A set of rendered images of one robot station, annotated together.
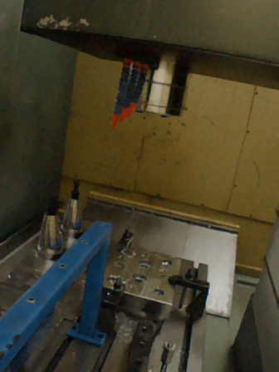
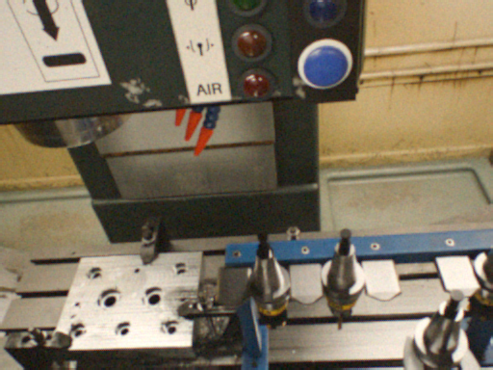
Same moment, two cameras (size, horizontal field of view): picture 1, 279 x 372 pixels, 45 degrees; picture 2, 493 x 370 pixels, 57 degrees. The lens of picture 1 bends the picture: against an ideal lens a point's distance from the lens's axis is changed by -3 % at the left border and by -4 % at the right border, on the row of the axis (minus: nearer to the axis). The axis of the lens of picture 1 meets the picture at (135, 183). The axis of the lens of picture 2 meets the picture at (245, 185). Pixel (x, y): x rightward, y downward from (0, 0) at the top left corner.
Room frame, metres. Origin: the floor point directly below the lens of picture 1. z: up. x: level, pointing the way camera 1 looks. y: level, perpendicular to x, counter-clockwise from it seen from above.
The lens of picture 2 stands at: (0.71, 0.52, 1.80)
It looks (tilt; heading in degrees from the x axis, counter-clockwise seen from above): 43 degrees down; 268
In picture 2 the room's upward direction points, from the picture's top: 9 degrees counter-clockwise
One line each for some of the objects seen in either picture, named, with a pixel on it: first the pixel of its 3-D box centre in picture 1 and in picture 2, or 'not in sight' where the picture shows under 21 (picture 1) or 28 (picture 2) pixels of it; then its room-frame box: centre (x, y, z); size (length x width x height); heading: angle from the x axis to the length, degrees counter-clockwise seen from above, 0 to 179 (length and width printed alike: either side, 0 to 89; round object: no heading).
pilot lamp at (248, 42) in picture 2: not in sight; (251, 43); (0.68, 0.24, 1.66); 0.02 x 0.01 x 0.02; 170
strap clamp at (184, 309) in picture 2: (114, 300); (211, 314); (0.81, 0.00, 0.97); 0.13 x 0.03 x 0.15; 170
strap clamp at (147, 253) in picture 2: (187, 289); (153, 246); (0.93, -0.21, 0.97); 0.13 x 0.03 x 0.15; 80
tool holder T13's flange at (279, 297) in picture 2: (70, 232); (269, 284); (0.69, 0.12, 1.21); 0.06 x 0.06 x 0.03
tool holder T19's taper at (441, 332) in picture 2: not in sight; (445, 325); (0.49, 0.26, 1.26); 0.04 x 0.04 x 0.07
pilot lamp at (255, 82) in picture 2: not in sight; (256, 85); (0.68, 0.24, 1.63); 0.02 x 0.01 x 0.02; 170
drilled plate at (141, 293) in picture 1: (140, 276); (134, 303); (0.97, -0.07, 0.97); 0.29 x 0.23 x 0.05; 170
